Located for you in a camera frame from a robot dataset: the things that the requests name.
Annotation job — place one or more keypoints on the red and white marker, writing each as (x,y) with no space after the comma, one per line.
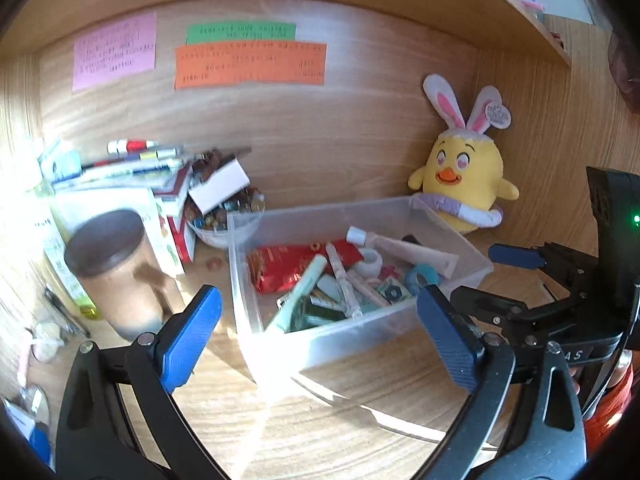
(132,146)

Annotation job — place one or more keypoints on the pink paper note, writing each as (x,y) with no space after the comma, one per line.
(115,50)

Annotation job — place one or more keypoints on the white squeeze tube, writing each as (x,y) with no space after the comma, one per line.
(425,257)

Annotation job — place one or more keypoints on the eyeglasses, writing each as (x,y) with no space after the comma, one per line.
(47,342)

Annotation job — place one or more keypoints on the green spray bottle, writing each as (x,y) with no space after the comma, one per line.
(310,312)

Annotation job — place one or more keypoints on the small round mirror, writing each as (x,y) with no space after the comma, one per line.
(36,402)

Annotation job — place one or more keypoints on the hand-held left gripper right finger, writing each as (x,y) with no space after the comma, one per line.
(450,340)

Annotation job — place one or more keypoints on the white tape roll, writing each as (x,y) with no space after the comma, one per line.
(372,261)

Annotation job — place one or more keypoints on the mint green box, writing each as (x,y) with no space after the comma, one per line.
(62,162)

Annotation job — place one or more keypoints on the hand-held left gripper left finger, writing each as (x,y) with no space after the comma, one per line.
(192,340)

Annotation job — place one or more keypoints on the mint green highlighter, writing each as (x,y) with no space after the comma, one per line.
(302,290)

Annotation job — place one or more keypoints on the small white cardboard box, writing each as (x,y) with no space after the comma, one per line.
(220,187)

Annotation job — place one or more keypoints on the green paper note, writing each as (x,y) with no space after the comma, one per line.
(240,32)

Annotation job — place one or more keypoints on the white bowl of beads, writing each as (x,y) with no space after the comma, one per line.
(215,237)

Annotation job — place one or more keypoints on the blue and white carton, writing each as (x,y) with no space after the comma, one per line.
(40,442)

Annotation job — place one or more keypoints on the teal tape roll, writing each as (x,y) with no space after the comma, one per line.
(430,277)

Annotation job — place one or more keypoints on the clear plastic storage box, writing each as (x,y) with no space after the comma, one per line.
(350,345)

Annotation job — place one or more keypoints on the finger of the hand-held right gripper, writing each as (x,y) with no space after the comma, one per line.
(517,255)
(490,307)

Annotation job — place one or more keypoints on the red carton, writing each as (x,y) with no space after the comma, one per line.
(180,240)

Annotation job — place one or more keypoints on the brown ceramic mug with lid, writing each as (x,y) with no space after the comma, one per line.
(115,270)

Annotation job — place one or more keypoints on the red tea packet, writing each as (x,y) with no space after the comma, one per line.
(280,267)

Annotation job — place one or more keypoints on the clear pen with red band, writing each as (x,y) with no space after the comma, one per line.
(342,280)

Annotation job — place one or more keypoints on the person's right forearm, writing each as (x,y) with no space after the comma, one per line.
(610,410)

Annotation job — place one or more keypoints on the yellow-green pump bottle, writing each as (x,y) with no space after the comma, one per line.
(75,290)

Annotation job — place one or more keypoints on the orange paper note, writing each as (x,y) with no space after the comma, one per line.
(250,65)

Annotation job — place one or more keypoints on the yellow chick plush toy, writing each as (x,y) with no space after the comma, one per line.
(465,170)

